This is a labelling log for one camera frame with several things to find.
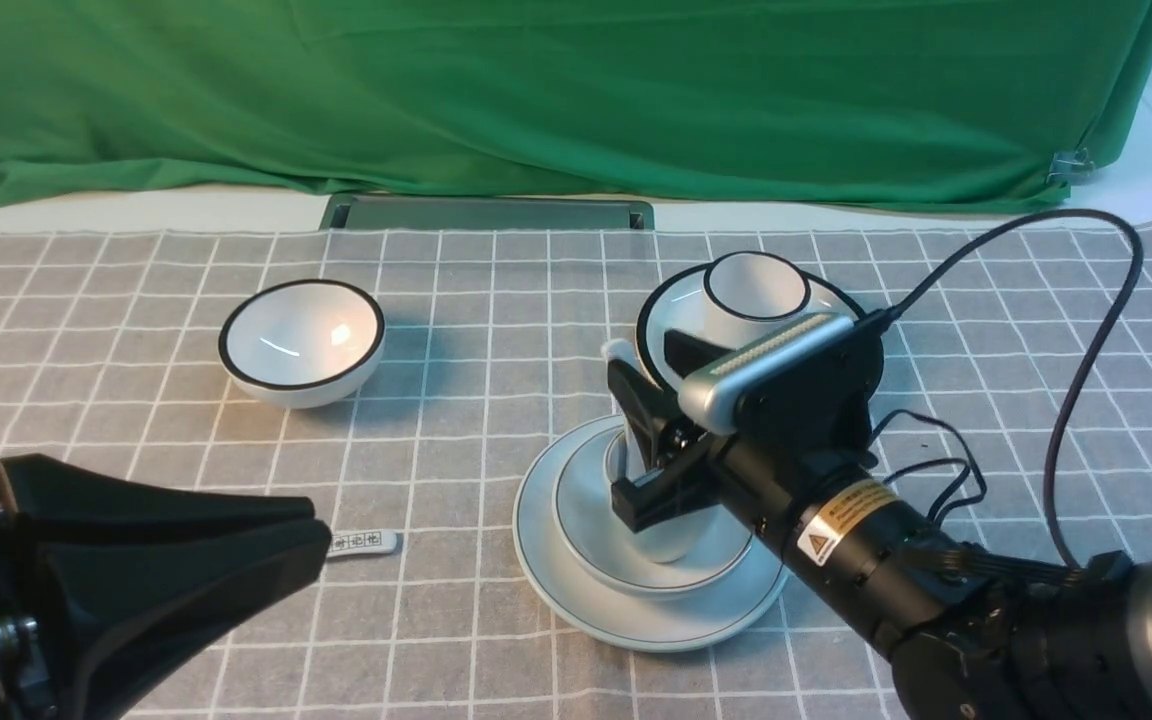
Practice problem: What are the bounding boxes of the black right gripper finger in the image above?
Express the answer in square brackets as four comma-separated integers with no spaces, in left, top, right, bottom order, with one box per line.
[614,331,732,471]
[611,439,732,533]

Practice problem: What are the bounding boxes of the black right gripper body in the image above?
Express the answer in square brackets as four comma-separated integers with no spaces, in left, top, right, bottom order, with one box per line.
[707,318,884,465]

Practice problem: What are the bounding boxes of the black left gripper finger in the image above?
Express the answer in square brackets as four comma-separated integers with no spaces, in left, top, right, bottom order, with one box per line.
[0,454,317,561]
[46,518,332,719]

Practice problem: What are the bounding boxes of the grey-rimmed white bowl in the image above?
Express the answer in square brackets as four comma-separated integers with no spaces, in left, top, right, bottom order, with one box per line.
[552,416,753,596]

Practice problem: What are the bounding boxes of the plain white cup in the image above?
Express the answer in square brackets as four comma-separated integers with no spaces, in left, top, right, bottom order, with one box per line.
[604,420,718,564]

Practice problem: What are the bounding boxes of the plain white ceramic spoon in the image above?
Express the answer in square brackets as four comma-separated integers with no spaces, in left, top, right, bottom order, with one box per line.
[602,338,664,404]

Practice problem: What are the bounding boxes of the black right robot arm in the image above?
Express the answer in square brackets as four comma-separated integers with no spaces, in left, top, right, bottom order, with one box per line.
[607,311,1152,719]

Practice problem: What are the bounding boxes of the black-rimmed illustrated plate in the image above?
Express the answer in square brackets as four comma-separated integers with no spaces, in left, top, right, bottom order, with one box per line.
[634,263,864,389]

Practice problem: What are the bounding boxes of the plain white plate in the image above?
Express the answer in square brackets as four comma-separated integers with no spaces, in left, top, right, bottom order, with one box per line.
[511,418,790,653]

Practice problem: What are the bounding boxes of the black-rimmed white cup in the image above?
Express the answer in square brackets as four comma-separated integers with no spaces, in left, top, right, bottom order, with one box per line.
[702,251,812,348]

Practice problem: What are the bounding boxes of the grey checked tablecloth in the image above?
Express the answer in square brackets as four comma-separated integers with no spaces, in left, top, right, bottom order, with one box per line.
[0,223,1152,719]

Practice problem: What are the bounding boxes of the white spoon with characters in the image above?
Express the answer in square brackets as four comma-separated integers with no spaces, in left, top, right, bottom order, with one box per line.
[326,529,401,561]

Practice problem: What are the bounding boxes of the black-rimmed white bowl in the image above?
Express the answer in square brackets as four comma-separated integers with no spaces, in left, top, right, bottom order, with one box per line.
[218,278,388,410]

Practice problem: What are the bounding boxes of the grey metal tray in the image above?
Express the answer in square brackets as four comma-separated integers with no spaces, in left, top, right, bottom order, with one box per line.
[320,194,655,232]

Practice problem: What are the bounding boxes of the metal clamp on backdrop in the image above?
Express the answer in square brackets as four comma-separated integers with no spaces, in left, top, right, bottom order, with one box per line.
[1044,149,1098,185]

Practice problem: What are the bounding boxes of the green backdrop cloth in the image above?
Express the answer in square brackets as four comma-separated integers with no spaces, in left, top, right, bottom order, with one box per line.
[0,1,1152,214]

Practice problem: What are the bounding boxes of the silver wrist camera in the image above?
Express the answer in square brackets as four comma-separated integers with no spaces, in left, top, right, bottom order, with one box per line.
[677,313,855,435]

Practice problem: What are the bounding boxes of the black camera cable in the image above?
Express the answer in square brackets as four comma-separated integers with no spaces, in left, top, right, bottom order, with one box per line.
[861,209,1152,571]

